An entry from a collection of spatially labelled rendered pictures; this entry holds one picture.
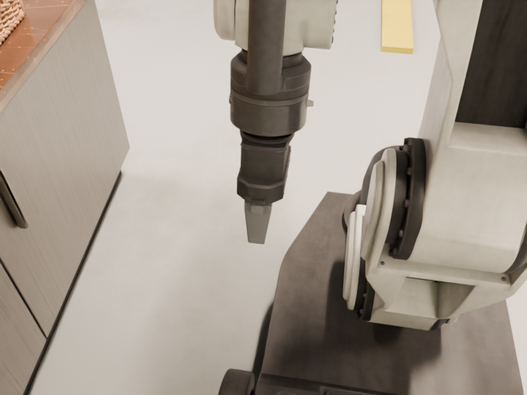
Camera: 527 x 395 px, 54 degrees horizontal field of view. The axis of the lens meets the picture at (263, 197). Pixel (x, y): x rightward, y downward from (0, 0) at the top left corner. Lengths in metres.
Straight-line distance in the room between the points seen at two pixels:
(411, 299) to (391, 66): 1.34
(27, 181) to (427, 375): 0.79
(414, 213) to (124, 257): 0.94
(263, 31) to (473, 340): 0.75
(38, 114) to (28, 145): 0.06
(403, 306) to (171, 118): 1.14
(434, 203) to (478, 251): 0.07
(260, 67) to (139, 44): 1.71
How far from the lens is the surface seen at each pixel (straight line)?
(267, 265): 1.30
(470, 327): 1.08
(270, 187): 0.58
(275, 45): 0.50
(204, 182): 1.51
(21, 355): 1.08
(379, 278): 0.67
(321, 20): 0.52
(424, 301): 0.85
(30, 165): 1.02
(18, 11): 1.11
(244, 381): 0.94
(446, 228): 0.56
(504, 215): 0.57
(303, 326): 1.01
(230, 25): 0.54
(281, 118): 0.55
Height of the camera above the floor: 1.04
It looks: 45 degrees down
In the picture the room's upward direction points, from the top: straight up
